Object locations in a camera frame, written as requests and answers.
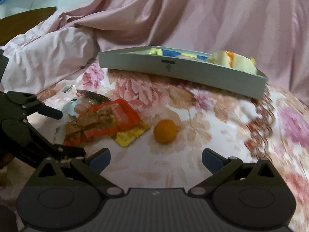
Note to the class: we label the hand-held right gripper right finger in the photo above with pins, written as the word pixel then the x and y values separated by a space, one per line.
pixel 212 160

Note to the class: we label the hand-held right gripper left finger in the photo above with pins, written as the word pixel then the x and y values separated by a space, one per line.
pixel 99 160

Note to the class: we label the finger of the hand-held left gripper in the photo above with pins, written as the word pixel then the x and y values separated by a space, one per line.
pixel 70 152
pixel 48 112

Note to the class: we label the white packet with barcode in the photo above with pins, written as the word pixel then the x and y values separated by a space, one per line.
pixel 60 137

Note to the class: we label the sausage packet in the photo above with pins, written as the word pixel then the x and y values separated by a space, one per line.
pixel 79 107

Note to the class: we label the yellow patterned snack packet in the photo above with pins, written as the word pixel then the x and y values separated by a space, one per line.
pixel 130 135

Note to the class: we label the clear packet of round cakes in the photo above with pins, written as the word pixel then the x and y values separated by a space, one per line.
pixel 91 95

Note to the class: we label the orange-red clear snack packet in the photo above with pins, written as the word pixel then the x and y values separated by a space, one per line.
pixel 113 116

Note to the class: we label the orange mandarin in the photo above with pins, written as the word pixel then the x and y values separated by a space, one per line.
pixel 165 131

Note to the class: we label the grey shallow box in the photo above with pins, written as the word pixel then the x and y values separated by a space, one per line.
pixel 169 77

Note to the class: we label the pale yellow snack packet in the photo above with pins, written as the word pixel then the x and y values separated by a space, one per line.
pixel 241 64

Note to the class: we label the floral bedsheet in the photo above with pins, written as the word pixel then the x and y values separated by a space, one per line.
pixel 205 125

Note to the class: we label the pale pink quilt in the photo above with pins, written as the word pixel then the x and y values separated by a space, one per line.
pixel 53 58

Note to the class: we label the brown wooden headboard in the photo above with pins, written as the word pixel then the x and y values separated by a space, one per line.
pixel 24 24

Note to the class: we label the pink satin duvet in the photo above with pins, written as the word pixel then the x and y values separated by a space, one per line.
pixel 193 12

